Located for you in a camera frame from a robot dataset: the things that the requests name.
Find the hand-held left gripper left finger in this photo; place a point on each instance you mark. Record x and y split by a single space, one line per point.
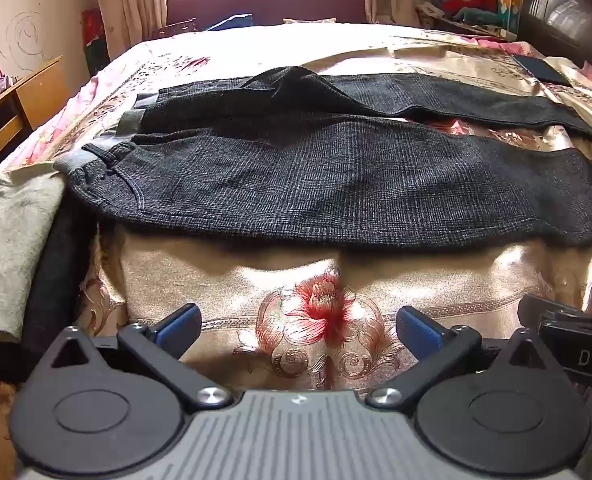
181 329

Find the blue cloth item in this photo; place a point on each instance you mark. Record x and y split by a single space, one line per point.
233 21

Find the dark grey plaid pants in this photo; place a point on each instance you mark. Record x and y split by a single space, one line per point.
326 185

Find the pile of colourful clothes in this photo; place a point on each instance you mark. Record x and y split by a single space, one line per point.
463 12

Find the yellow-green cloth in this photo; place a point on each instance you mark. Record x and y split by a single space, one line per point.
308 20

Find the black cloth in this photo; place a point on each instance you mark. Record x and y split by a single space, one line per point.
56 285

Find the black smartphone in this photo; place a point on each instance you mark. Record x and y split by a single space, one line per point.
541 70

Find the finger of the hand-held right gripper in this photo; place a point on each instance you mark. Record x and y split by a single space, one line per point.
538 306

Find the floral satin bedspread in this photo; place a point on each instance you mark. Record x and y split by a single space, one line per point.
276 272

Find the dark ornate rack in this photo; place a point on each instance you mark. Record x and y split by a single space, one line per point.
176 27

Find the wooden desk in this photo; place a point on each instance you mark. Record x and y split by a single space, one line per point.
41 91

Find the dark wooden headboard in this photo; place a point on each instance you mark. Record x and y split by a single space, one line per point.
566 15

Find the red floral bag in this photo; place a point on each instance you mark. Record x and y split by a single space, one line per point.
95 40

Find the maroon padded window panel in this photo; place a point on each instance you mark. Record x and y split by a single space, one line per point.
276 2

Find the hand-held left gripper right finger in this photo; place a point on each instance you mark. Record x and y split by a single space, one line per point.
418 330

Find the grey-green cloth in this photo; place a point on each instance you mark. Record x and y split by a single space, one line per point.
6 250

